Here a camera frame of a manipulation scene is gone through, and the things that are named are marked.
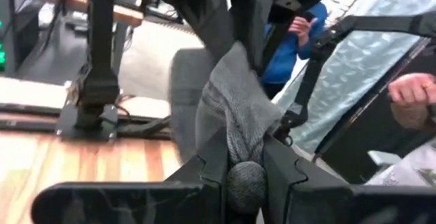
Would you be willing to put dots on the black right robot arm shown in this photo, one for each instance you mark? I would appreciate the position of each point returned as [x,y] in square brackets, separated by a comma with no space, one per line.
[98,64]

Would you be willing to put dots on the person's hand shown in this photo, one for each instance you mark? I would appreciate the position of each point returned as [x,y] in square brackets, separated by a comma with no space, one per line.
[301,30]
[408,89]

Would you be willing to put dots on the dark grey knit beanie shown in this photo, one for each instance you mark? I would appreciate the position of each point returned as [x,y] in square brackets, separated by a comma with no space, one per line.
[238,115]

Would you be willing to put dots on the silver diamond-pattern sheet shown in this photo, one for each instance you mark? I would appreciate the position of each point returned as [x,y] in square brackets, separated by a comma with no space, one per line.
[357,64]

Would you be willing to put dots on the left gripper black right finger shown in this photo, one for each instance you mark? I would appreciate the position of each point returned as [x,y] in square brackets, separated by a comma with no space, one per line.
[323,207]

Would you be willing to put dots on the person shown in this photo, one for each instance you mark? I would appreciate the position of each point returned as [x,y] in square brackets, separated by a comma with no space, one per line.
[282,64]

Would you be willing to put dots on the white paper sheet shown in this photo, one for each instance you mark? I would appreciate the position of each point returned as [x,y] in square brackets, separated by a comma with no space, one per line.
[405,169]

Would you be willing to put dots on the black flat panel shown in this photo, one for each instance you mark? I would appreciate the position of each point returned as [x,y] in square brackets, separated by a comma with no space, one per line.
[368,132]

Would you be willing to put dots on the computer with green light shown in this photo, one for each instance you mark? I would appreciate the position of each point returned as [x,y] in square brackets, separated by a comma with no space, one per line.
[20,36]

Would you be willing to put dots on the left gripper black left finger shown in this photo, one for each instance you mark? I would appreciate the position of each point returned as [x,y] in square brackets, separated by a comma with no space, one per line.
[136,203]

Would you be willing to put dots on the desk with metal frame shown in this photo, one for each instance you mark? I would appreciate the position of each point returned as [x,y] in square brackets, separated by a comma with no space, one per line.
[126,14]

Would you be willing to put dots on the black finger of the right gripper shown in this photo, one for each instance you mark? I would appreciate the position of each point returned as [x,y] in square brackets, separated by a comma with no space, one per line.
[204,13]
[262,13]

